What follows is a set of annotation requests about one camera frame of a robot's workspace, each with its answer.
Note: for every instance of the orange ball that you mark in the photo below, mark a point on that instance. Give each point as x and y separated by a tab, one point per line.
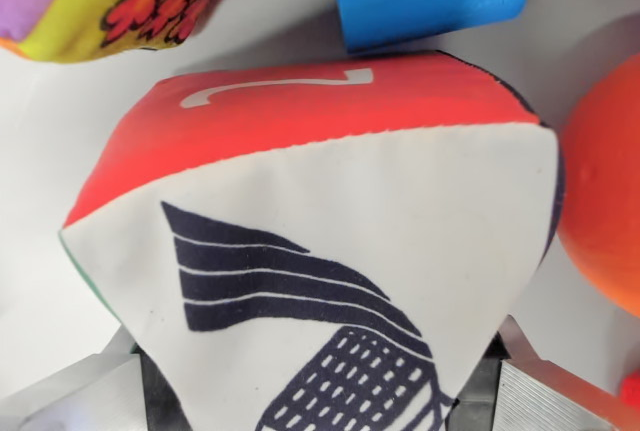
610	186

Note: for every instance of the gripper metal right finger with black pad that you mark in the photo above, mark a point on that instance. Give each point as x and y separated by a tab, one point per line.
540	391

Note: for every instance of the purple fabric cube camera print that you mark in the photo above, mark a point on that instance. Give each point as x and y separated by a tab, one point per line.
125	1

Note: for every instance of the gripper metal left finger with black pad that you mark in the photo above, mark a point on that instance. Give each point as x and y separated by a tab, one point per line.
75	396

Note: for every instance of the grey plastic bin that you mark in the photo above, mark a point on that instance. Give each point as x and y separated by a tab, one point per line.
50	161

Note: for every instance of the white fabric cube bird print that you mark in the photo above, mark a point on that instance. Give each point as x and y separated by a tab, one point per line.
350	201

